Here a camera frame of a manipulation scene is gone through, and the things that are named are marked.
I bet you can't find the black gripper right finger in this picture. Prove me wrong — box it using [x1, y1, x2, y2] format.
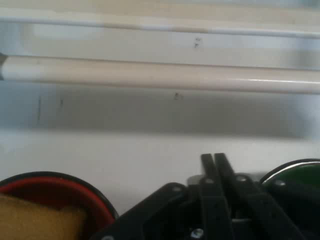
[214, 152, 320, 240]

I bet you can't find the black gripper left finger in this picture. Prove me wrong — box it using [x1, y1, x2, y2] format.
[94, 153, 234, 240]

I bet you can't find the green bowl with black rim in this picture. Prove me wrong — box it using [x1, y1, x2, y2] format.
[259, 158, 320, 216]

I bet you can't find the thick white round bar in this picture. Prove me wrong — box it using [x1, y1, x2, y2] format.
[0, 54, 320, 96]

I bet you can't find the red bowl with black rim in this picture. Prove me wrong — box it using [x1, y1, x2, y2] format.
[0, 171, 120, 240]

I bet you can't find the yellow sponge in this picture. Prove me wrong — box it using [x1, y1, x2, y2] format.
[0, 193, 89, 240]

